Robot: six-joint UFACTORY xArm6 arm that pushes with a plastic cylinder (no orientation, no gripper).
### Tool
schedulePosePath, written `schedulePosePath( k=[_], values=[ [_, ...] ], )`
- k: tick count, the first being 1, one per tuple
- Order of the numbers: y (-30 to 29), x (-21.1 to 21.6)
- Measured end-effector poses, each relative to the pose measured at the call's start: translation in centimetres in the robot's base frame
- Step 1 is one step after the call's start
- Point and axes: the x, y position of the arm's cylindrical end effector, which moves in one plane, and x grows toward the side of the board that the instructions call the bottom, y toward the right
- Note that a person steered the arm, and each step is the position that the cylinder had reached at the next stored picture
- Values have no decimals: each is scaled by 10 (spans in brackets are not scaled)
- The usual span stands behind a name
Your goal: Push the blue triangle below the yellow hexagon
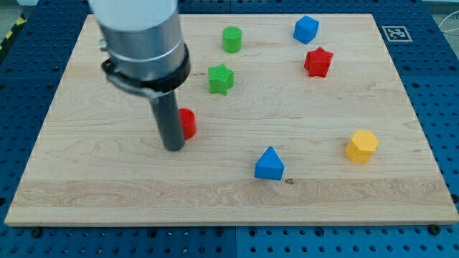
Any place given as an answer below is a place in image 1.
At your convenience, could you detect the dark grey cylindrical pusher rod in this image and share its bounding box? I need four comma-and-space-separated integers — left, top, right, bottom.
150, 91, 185, 151

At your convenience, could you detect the blue triangle block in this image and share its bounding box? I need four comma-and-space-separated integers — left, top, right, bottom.
254, 146, 285, 181

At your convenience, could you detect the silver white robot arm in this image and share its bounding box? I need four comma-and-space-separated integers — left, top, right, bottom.
89, 0, 191, 151

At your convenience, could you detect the yellow hexagon block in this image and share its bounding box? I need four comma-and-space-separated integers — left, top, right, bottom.
344, 130, 379, 163

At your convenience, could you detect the red cylinder block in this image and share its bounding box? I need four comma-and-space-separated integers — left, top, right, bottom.
179, 108, 197, 140

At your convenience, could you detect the green star block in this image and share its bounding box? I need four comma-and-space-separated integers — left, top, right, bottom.
208, 63, 235, 95

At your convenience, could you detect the green cylinder block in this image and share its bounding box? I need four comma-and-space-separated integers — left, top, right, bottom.
222, 27, 242, 53

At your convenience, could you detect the light wooden board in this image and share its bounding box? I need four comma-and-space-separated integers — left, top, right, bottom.
5, 14, 458, 227

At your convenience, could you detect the red star block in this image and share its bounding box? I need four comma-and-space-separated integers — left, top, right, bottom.
304, 47, 334, 77

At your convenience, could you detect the blue cube block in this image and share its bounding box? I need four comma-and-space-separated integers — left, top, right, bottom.
293, 16, 320, 44

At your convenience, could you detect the yellow black hazard tape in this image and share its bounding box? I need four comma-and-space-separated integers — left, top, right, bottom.
1, 13, 27, 54

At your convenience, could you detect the white fiducial marker tag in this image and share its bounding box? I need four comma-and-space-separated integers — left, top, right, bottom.
382, 26, 412, 42

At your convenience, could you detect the white cable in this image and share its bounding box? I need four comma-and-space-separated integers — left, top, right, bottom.
437, 9, 459, 37

